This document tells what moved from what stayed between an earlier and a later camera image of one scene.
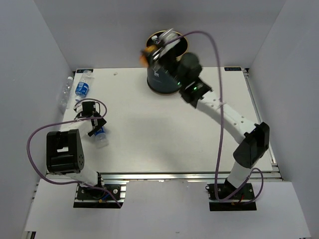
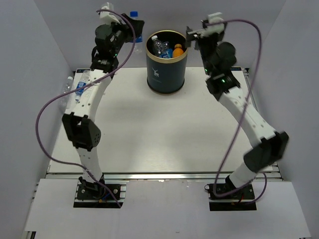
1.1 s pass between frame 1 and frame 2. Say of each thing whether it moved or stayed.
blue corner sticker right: stayed
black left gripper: moved
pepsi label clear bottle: moved
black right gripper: moved
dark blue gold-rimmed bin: stayed
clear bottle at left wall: stayed
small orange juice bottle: moved
